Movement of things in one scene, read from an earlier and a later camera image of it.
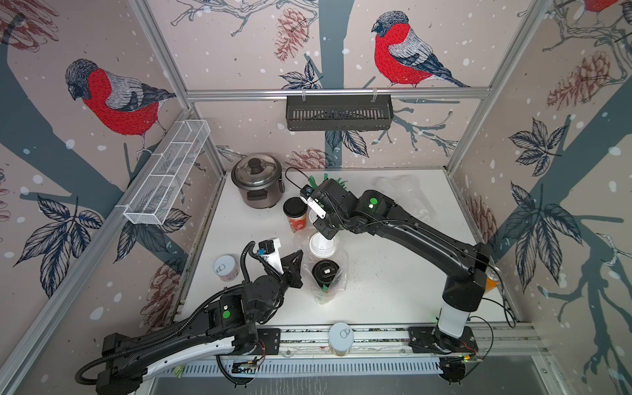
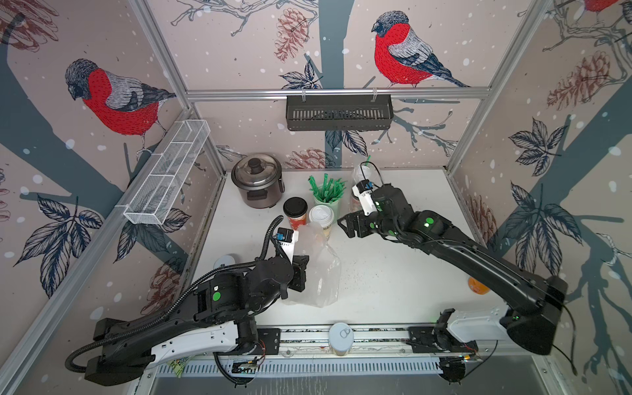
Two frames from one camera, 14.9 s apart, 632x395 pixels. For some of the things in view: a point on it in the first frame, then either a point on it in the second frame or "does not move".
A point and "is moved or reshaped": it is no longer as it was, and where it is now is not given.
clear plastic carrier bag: (325, 265) to (364, 171)
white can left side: (226, 267) does not move
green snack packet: (178, 370) does not move
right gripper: (321, 226) to (350, 229)
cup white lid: (322, 247) to (364, 171)
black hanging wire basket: (342, 112) does not move
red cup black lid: (295, 209) does not move
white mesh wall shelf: (167, 168) does not move
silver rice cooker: (259, 180) does not move
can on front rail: (341, 337) does not move
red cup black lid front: (324, 271) is moved or reshaped
